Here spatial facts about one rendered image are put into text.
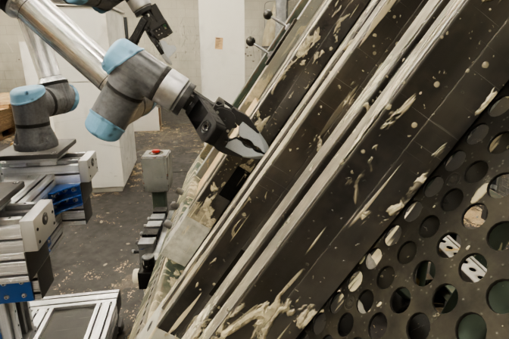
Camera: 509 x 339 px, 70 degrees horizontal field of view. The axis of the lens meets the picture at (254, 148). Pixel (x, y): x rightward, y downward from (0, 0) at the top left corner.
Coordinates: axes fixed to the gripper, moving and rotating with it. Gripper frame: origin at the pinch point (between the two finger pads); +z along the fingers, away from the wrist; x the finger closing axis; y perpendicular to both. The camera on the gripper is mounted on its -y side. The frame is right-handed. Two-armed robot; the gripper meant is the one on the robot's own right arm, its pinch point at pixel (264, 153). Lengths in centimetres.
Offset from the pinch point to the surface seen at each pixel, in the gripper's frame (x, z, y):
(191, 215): 24.7, -3.5, 9.5
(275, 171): -4.5, -4.0, -25.7
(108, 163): 151, -53, 267
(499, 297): -12, 7, -50
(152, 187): 62, -12, 88
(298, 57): -19.8, -4.0, 10.2
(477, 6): -27, -4, -43
